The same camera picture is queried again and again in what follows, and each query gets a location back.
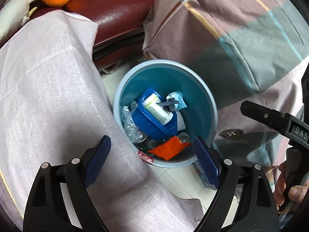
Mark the blue plastic basket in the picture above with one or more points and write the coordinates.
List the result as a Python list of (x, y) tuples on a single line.
[(149, 125)]

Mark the clear plastic wrapper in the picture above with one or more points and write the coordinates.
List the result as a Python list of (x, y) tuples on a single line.
[(131, 129)]

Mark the pink grey tablecloth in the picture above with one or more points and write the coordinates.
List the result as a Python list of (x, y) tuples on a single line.
[(54, 106)]

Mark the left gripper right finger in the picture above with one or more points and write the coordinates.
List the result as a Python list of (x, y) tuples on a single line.
[(256, 209)]

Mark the light blue trash bin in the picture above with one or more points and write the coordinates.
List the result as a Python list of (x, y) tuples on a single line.
[(164, 76)]

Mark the light blue snack wrapper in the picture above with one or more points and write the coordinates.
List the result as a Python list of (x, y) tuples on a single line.
[(174, 101)]

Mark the plaid pink teal blanket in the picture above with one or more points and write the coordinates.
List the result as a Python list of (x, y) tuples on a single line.
[(255, 50)]

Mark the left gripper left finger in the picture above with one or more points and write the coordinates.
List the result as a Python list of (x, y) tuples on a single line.
[(45, 209)]

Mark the white duck plush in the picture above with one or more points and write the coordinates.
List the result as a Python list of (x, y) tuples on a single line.
[(14, 15)]

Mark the person right hand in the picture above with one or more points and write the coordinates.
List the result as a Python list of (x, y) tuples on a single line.
[(296, 193)]

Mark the dark red leather sofa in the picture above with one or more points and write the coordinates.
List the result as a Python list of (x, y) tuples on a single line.
[(120, 33)]

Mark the orange red snack wrapper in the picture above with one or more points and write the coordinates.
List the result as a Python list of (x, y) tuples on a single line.
[(170, 148)]

